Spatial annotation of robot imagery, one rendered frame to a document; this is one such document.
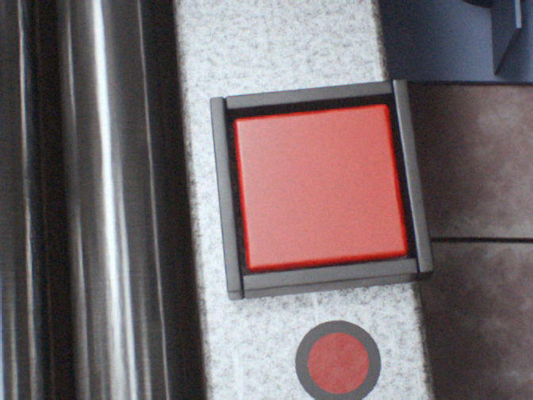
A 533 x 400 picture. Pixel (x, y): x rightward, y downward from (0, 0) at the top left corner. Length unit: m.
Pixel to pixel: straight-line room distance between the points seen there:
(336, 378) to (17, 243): 0.13
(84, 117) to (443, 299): 0.97
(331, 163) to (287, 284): 0.05
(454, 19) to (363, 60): 1.03
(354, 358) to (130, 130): 0.12
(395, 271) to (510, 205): 1.01
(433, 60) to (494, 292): 0.31
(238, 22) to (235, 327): 0.12
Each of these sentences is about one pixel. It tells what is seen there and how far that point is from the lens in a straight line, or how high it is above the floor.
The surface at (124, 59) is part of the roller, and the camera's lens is 0.44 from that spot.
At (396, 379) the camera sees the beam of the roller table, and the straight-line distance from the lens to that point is 0.40.
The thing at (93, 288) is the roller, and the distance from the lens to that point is 0.41.
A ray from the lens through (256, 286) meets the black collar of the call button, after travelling 0.39.
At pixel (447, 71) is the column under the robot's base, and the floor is 0.01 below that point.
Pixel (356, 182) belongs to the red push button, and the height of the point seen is 0.93.
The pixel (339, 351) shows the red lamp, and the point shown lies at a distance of 0.40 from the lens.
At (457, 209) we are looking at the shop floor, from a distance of 1.38.
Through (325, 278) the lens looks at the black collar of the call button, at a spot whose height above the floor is 0.93.
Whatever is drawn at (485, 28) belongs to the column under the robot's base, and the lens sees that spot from 1.47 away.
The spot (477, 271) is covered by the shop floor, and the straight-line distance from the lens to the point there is 1.37.
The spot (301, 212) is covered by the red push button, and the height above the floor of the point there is 0.93.
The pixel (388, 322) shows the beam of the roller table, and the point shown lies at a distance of 0.41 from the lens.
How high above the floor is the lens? 1.31
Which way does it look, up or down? 74 degrees down
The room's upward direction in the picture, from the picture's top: 2 degrees counter-clockwise
